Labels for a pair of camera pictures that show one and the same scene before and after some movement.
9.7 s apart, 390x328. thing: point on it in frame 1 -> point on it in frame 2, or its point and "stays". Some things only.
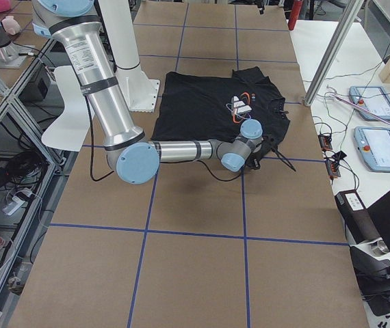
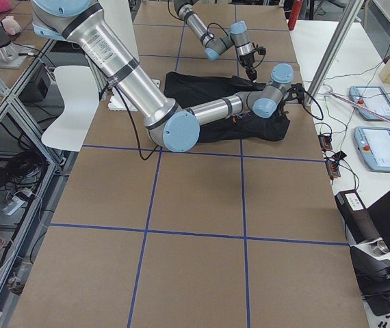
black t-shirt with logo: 209,105 stays
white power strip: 15,203 stays
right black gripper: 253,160 -> 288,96
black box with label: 359,222 stays
